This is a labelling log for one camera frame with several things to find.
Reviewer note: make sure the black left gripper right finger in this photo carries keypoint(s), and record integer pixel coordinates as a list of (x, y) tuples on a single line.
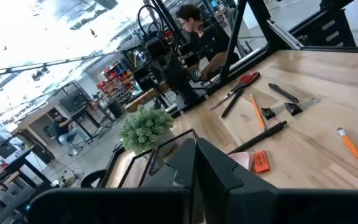
[(216, 174)]

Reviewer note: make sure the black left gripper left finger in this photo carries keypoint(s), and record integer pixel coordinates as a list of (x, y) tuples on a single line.
[(179, 168)]

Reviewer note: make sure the pink sticky note pad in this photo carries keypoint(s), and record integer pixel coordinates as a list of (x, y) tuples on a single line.
[(242, 159)]

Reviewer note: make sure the orange eraser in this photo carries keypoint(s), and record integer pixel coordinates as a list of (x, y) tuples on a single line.
[(261, 161)]

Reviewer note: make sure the thick black pen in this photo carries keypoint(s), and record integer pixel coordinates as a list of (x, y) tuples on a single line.
[(259, 135)]

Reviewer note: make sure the orange pencil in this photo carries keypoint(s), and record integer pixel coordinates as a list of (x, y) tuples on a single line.
[(357, 155), (257, 112)]

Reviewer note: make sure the black binder clip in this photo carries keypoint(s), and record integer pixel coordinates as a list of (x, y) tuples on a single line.
[(268, 113), (294, 108)]

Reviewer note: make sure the black mesh desk organizer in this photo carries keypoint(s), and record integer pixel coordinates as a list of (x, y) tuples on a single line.
[(138, 171)]

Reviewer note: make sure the green artificial potted plant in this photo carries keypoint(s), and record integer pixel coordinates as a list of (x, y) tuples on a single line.
[(145, 127)]

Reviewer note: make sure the shelf with red bins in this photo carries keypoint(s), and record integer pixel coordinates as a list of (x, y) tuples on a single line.
[(117, 82)]

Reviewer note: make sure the person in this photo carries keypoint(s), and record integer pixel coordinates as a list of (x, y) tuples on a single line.
[(204, 40), (62, 129)]

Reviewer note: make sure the black drawer cabinet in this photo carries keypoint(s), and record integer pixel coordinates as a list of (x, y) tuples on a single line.
[(331, 31)]

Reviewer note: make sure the black aluminium table frame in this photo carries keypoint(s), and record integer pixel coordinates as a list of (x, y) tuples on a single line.
[(235, 37)]

